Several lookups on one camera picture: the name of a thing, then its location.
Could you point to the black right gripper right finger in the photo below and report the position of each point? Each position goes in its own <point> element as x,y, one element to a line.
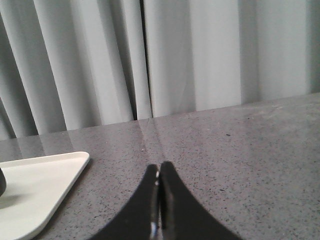
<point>182,216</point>

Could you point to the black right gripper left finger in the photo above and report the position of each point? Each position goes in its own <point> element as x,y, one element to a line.
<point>139,218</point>

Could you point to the white smiley mug black handle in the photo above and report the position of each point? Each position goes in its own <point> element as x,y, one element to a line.
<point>3,183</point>

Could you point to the cream rectangular tray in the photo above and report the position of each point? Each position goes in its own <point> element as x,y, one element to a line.
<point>35,187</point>

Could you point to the grey pleated curtain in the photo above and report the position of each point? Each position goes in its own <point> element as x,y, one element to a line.
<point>71,64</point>

